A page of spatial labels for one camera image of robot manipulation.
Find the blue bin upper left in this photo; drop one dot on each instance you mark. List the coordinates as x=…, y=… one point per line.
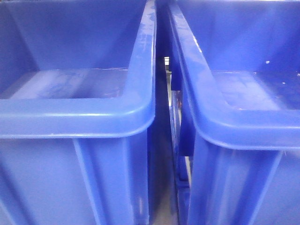
x=77, y=100

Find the blue bin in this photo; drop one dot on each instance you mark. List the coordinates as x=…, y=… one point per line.
x=77, y=100
x=236, y=111

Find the blue bin upper right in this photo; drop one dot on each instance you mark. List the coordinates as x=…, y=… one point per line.
x=236, y=111

